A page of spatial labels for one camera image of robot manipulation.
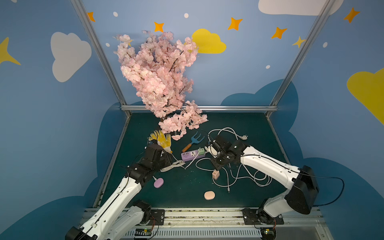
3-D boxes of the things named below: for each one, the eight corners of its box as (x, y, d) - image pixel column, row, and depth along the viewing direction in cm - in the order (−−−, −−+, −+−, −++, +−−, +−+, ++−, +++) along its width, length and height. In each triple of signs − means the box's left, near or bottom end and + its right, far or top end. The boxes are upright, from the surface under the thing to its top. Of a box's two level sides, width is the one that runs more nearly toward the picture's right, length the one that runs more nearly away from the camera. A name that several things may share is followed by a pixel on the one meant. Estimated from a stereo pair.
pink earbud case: (204, 200, 82) (204, 199, 80) (204, 192, 84) (204, 191, 82) (215, 200, 82) (215, 199, 80) (214, 192, 85) (214, 191, 82)
